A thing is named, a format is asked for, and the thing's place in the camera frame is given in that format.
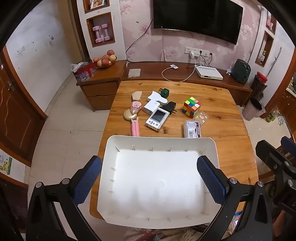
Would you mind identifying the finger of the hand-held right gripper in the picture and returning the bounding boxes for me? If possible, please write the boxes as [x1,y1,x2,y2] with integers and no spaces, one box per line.
[281,136,296,161]
[255,139,287,173]

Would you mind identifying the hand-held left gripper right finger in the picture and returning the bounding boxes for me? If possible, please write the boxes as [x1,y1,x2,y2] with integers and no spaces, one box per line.
[196,155,275,241]

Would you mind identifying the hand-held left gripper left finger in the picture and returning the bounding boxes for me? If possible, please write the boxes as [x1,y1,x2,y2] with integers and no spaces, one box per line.
[26,155,103,241]

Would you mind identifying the white plastic tray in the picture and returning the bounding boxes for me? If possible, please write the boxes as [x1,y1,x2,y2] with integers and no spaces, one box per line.
[97,135,223,230]

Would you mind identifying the person's right forearm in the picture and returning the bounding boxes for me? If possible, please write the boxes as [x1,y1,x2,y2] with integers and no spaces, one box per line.
[272,210,289,241]

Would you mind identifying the green bottle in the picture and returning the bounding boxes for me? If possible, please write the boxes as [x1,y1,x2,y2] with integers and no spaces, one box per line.
[265,109,277,123]

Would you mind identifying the grey trash bin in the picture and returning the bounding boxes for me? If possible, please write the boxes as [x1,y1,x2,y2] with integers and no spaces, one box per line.
[242,97,266,121]

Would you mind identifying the clear box with label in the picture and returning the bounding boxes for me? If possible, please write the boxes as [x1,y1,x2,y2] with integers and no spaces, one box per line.
[183,120,203,138]

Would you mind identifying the wooden table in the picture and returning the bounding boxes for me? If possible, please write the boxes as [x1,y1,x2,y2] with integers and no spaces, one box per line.
[90,80,259,220]

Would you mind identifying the small clear packet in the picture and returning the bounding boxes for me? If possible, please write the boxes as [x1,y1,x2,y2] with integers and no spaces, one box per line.
[195,111,209,125]

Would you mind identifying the dark woven stand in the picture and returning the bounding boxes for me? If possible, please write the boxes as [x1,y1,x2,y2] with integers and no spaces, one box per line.
[251,75,267,100]

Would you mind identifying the pink folding stick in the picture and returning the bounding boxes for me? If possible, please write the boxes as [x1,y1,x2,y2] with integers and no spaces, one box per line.
[131,117,140,137]

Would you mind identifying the printed cloth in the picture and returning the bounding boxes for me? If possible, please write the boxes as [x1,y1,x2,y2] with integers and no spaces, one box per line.
[124,212,243,241]

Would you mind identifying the gold round compact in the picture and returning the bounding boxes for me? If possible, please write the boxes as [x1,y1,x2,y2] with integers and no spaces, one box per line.
[123,109,137,121]

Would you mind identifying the colourful puzzle cube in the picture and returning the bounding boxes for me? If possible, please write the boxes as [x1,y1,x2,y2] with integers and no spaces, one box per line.
[181,96,202,118]

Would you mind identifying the white device with screen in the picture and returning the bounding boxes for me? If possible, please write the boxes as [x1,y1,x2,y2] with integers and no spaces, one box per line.
[145,107,167,133]

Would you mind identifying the black plug adapter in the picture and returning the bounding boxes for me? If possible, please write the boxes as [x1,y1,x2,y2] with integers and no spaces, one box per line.
[162,101,178,115]

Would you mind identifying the dark green appliance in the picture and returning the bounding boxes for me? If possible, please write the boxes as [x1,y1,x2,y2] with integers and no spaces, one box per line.
[231,59,251,84]

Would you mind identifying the pink round case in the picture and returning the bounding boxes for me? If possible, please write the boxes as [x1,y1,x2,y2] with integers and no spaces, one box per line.
[130,101,142,114]

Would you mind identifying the wooden drawer cabinet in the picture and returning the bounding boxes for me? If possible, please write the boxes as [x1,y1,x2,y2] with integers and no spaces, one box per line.
[76,60,127,112]

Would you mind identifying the grey mop pole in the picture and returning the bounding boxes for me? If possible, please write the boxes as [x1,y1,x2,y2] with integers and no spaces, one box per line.
[266,47,282,77]

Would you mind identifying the brown wooden door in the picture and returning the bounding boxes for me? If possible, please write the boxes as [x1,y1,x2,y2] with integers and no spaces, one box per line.
[0,46,48,167]

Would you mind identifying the white power bank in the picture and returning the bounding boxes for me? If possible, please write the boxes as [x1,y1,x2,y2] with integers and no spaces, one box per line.
[143,100,162,115]

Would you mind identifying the white set-top box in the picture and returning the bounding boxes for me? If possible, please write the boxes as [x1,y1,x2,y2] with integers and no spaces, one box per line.
[195,65,224,81]

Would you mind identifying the white flat charger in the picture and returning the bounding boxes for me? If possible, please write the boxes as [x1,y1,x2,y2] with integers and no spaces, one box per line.
[147,91,168,105]

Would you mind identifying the red printed gift bag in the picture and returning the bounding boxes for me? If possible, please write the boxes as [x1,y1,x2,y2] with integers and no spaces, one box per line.
[73,61,97,82]

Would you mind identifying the fruit bowl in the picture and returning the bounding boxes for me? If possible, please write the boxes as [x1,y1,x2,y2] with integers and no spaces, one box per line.
[94,61,117,69]

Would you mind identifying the pile of peaches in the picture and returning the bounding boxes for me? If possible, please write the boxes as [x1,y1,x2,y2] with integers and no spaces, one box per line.
[93,49,118,67]

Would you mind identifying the long wooden television cabinet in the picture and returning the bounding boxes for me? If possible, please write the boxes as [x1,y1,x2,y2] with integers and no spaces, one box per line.
[120,61,253,107]

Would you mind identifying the pink dumbbell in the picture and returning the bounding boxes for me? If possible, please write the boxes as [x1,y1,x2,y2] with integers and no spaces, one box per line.
[92,25,102,43]
[102,24,111,41]

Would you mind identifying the cartoon wall sticker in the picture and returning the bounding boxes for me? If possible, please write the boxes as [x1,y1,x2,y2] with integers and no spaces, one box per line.
[0,155,13,175]

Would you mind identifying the tall wooden wall niche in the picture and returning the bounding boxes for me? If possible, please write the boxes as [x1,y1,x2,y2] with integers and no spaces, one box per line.
[255,31,274,67]

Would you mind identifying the black power cables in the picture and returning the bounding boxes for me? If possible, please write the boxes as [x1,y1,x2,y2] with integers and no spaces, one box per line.
[186,50,213,69]

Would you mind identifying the white charging cable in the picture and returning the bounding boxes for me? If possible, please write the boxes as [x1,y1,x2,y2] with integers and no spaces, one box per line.
[161,57,197,82]

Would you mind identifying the small wooden wall niche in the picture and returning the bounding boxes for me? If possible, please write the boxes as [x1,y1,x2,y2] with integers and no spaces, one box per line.
[266,11,277,35]

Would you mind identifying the white wall socket strip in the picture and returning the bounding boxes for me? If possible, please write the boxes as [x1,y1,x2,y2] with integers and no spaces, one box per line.
[184,47,213,58]

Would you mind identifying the black television cable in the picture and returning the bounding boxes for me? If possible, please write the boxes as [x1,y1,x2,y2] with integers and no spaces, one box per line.
[125,19,154,62]

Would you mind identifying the black wall television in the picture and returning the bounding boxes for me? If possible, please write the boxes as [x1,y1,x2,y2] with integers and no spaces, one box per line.
[153,0,244,45]

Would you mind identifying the wooden wall niche with book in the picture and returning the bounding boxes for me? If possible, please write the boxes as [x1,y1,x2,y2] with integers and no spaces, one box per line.
[83,0,110,14]

